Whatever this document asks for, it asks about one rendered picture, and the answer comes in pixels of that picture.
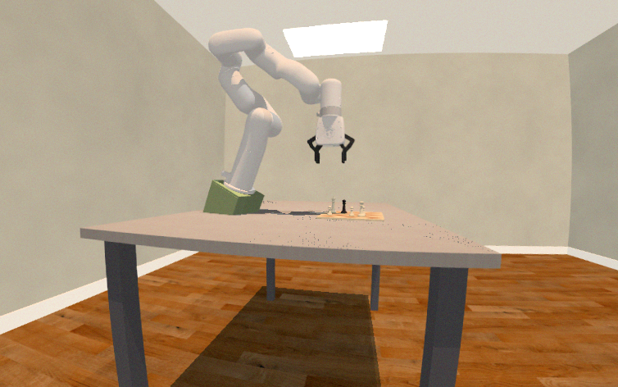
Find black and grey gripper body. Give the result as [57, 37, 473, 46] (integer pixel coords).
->
[316, 114, 345, 147]

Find orange and cream chessboard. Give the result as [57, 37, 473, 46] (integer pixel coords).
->
[316, 211, 384, 221]

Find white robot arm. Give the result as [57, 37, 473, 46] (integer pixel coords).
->
[208, 28, 342, 194]

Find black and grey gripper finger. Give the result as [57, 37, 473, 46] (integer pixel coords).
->
[307, 136, 323, 164]
[340, 134, 355, 163]

